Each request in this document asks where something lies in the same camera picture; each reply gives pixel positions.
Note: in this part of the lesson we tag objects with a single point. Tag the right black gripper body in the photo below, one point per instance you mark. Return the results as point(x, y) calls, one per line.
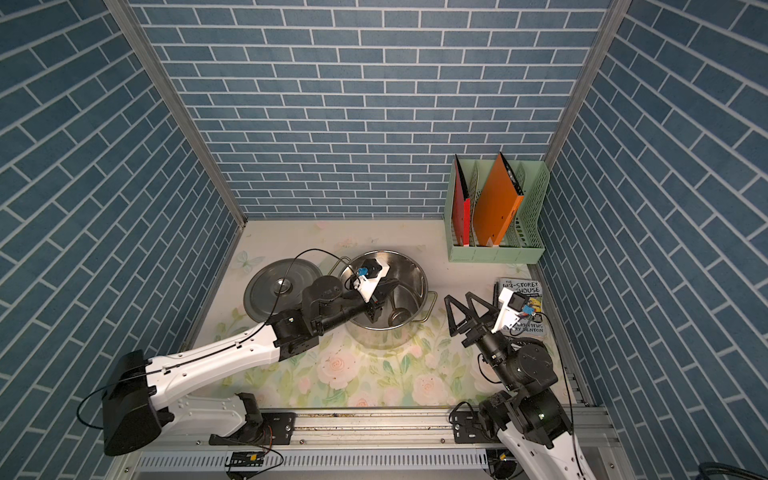
point(475, 330)

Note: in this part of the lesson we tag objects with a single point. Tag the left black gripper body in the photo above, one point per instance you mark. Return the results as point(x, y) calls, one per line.
point(372, 294)

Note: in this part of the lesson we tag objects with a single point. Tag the stainless steel pot lid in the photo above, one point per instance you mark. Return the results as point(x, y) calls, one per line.
point(278, 286)

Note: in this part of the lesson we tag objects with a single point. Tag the treehouse paperback book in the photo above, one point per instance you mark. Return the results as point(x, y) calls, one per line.
point(526, 327)

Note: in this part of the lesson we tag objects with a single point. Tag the green plastic file rack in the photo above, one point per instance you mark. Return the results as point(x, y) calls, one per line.
point(522, 243)

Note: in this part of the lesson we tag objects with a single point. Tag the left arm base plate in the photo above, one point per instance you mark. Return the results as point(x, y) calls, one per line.
point(263, 429)

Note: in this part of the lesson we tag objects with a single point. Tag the orange folder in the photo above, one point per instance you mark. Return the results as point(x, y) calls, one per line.
point(498, 204)

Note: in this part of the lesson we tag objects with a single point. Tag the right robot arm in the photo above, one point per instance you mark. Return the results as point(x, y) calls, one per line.
point(525, 415)

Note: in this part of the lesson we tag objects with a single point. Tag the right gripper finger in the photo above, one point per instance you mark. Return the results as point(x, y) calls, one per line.
point(482, 312)
point(460, 319)

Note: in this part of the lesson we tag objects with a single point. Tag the small black circuit board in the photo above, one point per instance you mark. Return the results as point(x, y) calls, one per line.
point(246, 460)

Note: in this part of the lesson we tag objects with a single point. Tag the steel ladle black handle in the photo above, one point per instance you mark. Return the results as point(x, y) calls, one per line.
point(398, 317)

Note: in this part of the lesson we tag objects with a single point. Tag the red folder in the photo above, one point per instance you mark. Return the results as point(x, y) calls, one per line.
point(461, 208)

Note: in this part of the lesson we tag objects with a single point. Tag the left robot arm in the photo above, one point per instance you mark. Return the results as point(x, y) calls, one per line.
point(136, 402)

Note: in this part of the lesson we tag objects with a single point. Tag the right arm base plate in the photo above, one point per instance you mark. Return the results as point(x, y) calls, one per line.
point(467, 429)

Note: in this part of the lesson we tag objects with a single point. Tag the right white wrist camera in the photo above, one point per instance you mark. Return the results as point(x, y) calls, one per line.
point(513, 307)

